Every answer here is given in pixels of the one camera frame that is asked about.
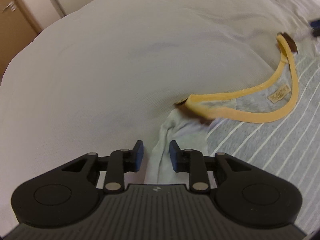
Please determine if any white bed duvet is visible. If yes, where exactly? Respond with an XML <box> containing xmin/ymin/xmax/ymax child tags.
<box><xmin>1</xmin><ymin>0</ymin><xmax>319</xmax><ymax>235</ymax></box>

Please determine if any grey white-striped t-shirt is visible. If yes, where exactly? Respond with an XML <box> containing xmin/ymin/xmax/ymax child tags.
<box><xmin>145</xmin><ymin>33</ymin><xmax>319</xmax><ymax>233</ymax></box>

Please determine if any silver door handle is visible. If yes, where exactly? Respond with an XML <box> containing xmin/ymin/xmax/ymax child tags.
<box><xmin>2</xmin><ymin>0</ymin><xmax>17</xmax><ymax>13</ymax></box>

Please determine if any brown wooden door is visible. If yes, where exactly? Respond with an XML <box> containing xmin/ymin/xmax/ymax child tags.
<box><xmin>0</xmin><ymin>0</ymin><xmax>42</xmax><ymax>76</ymax></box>

